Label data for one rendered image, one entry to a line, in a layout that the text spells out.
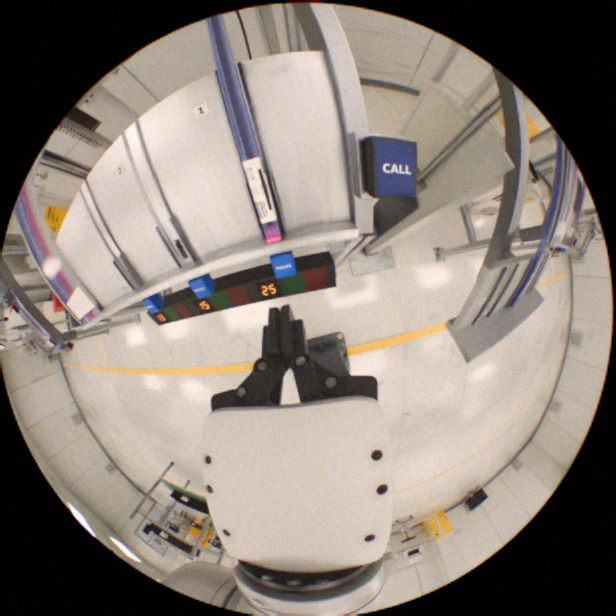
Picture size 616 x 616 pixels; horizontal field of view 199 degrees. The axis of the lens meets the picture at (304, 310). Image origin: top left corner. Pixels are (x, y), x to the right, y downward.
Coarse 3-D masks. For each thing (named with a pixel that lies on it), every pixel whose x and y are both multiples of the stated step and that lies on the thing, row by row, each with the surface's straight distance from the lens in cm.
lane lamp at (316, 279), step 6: (312, 270) 23; (318, 270) 23; (324, 270) 23; (306, 276) 23; (312, 276) 23; (318, 276) 23; (324, 276) 24; (306, 282) 24; (312, 282) 24; (318, 282) 24; (324, 282) 24; (312, 288) 25; (318, 288) 25; (324, 288) 25
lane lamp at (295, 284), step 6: (288, 276) 23; (294, 276) 23; (300, 276) 23; (282, 282) 24; (288, 282) 24; (294, 282) 24; (300, 282) 24; (288, 288) 24; (294, 288) 24; (300, 288) 24; (288, 294) 25; (294, 294) 25
